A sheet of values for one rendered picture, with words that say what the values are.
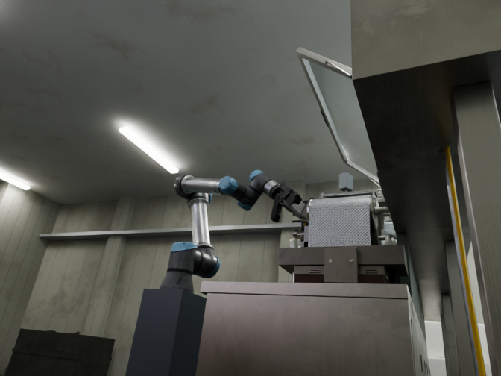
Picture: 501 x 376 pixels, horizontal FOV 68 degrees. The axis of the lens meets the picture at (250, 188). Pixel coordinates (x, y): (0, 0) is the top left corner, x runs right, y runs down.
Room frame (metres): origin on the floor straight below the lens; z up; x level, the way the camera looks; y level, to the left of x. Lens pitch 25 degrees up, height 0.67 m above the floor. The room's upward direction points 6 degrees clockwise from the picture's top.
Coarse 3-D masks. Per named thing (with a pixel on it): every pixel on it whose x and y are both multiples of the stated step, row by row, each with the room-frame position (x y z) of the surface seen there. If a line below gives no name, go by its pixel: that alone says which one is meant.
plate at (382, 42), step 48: (384, 0) 0.49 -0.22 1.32; (432, 0) 0.45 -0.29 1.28; (480, 0) 0.42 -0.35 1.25; (384, 48) 0.49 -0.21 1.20; (432, 48) 0.46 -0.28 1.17; (480, 48) 0.43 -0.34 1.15; (384, 96) 0.55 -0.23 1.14; (432, 96) 0.54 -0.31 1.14; (384, 144) 0.71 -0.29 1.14; (432, 144) 0.69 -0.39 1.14; (384, 192) 0.96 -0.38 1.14; (432, 192) 0.93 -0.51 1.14; (432, 240) 1.32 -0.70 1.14; (432, 288) 2.13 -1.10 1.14
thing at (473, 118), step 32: (480, 96) 0.49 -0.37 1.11; (480, 128) 0.49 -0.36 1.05; (480, 160) 0.50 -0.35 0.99; (480, 192) 0.50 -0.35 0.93; (480, 224) 0.50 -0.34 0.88; (448, 256) 1.31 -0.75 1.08; (480, 256) 0.51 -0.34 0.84; (480, 288) 0.54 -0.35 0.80; (448, 320) 2.24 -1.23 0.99; (448, 352) 2.25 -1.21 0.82
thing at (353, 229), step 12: (312, 216) 1.40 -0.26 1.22; (324, 216) 1.38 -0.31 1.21; (336, 216) 1.36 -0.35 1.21; (348, 216) 1.34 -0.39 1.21; (360, 216) 1.32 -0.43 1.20; (312, 228) 1.40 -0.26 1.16; (324, 228) 1.38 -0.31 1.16; (336, 228) 1.36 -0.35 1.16; (348, 228) 1.34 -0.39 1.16; (360, 228) 1.32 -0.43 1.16; (312, 240) 1.40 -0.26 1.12; (324, 240) 1.38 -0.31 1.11; (336, 240) 1.36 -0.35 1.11; (348, 240) 1.34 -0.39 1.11; (360, 240) 1.32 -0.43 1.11
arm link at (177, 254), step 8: (176, 248) 1.64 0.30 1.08; (184, 248) 1.64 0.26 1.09; (192, 248) 1.65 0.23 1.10; (176, 256) 1.64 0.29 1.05; (184, 256) 1.64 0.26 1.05; (192, 256) 1.66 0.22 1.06; (200, 256) 1.70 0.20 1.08; (168, 264) 1.66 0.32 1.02; (176, 264) 1.64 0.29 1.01; (184, 264) 1.64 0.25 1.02; (192, 264) 1.67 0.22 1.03; (200, 264) 1.71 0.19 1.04
